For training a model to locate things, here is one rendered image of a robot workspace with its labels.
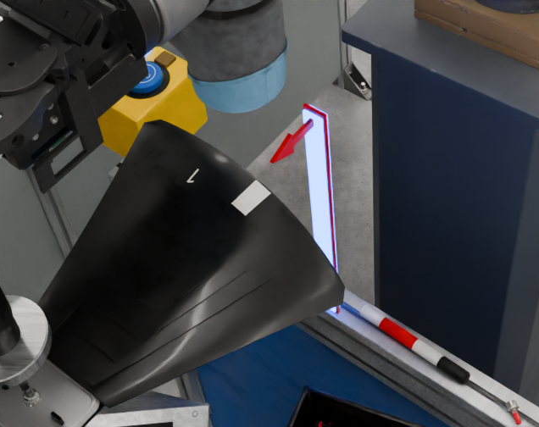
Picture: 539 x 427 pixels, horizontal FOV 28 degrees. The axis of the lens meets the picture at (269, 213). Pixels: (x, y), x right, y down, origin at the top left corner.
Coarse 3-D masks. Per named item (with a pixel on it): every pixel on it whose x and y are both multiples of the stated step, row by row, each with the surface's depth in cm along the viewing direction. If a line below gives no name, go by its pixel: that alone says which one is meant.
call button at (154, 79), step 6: (150, 66) 115; (156, 66) 115; (150, 72) 114; (156, 72) 114; (150, 78) 114; (156, 78) 114; (162, 78) 114; (138, 84) 113; (144, 84) 113; (150, 84) 113; (156, 84) 114; (132, 90) 114; (138, 90) 113; (144, 90) 113; (150, 90) 114
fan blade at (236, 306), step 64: (128, 192) 89; (128, 256) 86; (192, 256) 86; (256, 256) 87; (320, 256) 89; (64, 320) 83; (128, 320) 83; (192, 320) 83; (256, 320) 84; (128, 384) 80
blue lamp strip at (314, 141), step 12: (312, 132) 96; (312, 144) 97; (324, 144) 96; (312, 156) 99; (324, 156) 98; (312, 168) 100; (324, 168) 99; (312, 180) 102; (324, 180) 101; (312, 192) 104; (324, 192) 102; (312, 204) 105; (324, 204) 104; (312, 216) 107; (324, 216) 105; (324, 228) 107; (324, 240) 109
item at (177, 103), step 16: (160, 48) 118; (176, 64) 116; (176, 80) 114; (128, 96) 114; (144, 96) 113; (160, 96) 113; (176, 96) 115; (192, 96) 117; (112, 112) 114; (128, 112) 112; (144, 112) 112; (160, 112) 114; (176, 112) 116; (192, 112) 119; (112, 128) 116; (128, 128) 114; (192, 128) 120; (112, 144) 120; (128, 144) 117
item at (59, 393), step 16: (48, 368) 82; (32, 384) 81; (48, 384) 81; (64, 384) 81; (0, 400) 80; (16, 400) 80; (48, 400) 80; (64, 400) 80; (80, 400) 80; (96, 400) 80; (0, 416) 79; (16, 416) 79; (32, 416) 79; (48, 416) 79; (64, 416) 79; (80, 416) 79
